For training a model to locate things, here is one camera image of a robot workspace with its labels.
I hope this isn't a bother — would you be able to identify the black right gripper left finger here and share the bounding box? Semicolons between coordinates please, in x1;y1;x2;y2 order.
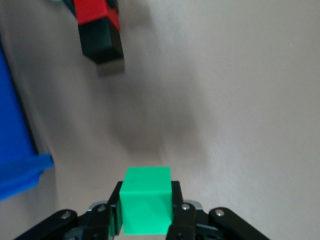
14;181;124;240

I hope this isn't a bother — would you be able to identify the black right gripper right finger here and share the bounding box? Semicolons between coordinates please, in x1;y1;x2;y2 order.
166;180;271;240

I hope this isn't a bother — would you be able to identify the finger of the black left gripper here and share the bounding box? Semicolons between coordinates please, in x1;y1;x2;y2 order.
61;0;77;19
106;0;120;12

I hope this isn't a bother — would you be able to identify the red cube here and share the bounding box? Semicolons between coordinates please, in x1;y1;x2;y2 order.
72;0;121;32

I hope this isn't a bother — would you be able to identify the black cube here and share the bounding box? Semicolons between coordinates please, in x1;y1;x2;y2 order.
77;16;125;65

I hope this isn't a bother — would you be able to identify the green cube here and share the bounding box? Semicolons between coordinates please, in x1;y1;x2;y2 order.
118;166;174;237

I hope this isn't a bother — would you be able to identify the blue plastic storage bin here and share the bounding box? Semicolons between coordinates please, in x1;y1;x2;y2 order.
0;37;55;202

